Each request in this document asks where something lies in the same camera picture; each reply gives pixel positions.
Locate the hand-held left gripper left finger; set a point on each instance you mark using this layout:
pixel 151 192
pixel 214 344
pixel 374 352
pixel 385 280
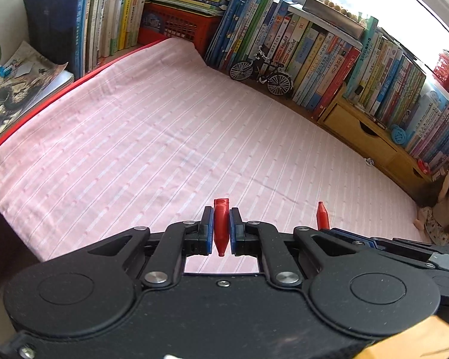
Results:
pixel 209 232

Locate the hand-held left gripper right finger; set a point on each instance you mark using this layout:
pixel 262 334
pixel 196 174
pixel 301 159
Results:
pixel 232 232

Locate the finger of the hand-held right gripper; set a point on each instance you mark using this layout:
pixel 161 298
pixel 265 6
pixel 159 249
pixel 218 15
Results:
pixel 353 237

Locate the red crayon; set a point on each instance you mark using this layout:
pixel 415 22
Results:
pixel 323 217
pixel 221 224

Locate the row of books on wooden box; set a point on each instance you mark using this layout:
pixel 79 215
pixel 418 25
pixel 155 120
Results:
pixel 396 89

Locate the row of thin upright books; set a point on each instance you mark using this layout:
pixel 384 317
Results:
pixel 112 18

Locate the doll with brown hair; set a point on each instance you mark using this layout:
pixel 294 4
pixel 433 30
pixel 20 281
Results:
pixel 445 209

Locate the small white trinket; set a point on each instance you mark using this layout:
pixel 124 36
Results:
pixel 368 162

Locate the small red toy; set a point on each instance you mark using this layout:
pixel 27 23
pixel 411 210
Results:
pixel 422 166

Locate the wooden drawer box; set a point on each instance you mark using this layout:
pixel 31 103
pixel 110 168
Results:
pixel 359 138

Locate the blue round badge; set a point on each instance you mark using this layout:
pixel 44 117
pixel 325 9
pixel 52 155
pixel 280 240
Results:
pixel 399 134

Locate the pink striped tablecloth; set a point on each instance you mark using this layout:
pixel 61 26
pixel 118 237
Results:
pixel 134 138

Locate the black model bicycle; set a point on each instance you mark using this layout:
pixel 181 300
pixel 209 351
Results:
pixel 277 80

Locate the red plastic crate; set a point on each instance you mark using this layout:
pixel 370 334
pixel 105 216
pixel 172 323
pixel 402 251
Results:
pixel 179 26

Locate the grey hardcover book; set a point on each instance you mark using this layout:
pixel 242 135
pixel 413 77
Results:
pixel 333 17

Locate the pile of magazines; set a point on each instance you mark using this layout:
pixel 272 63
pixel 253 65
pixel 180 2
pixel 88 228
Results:
pixel 18 97

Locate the small blue clip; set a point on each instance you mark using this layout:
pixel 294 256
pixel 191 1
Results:
pixel 4 71

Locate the large dark blue book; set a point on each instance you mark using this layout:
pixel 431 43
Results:
pixel 52 22

